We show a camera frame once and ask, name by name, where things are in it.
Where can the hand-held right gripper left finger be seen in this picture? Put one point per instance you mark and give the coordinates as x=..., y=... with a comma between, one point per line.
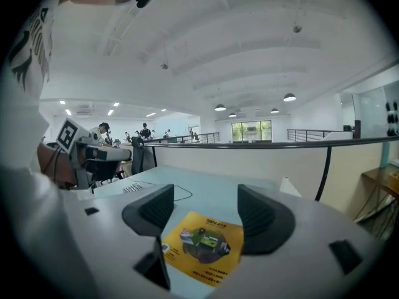
x=118, y=254

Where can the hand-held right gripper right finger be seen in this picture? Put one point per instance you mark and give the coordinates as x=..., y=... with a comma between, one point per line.
x=296, y=260

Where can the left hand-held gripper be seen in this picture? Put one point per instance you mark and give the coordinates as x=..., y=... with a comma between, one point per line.
x=67, y=134

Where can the yellow printed mouse pad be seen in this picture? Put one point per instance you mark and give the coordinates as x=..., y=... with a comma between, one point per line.
x=193, y=260

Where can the person's left forearm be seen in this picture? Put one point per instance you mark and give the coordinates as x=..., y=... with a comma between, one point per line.
x=46, y=160

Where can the black office chair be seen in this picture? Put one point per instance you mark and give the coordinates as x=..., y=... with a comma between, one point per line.
x=137, y=157

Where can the person's white printed t-shirt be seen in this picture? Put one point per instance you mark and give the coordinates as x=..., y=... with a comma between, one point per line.
x=28, y=129

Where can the black metal railing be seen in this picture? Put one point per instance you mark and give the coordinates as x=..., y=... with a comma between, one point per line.
x=202, y=133
x=307, y=130

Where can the wooden side table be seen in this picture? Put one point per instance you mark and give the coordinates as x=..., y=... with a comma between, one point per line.
x=378, y=174

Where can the yellow cardboard box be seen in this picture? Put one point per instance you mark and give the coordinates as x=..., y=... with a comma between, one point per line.
x=395, y=175

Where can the large window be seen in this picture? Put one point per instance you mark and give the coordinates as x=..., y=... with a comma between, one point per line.
x=251, y=131

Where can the beige partition with black rail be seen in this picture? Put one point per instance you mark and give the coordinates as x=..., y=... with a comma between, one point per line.
x=249, y=167

